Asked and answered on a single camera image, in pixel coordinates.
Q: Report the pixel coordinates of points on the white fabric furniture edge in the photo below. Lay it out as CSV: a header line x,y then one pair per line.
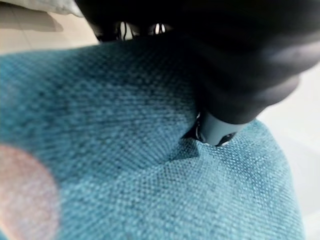
x,y
62,6

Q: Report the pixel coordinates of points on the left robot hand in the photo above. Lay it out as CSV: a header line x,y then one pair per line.
x,y
240,50

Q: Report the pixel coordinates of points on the teal woven cushion pink dot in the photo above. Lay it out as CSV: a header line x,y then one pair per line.
x,y
125,150

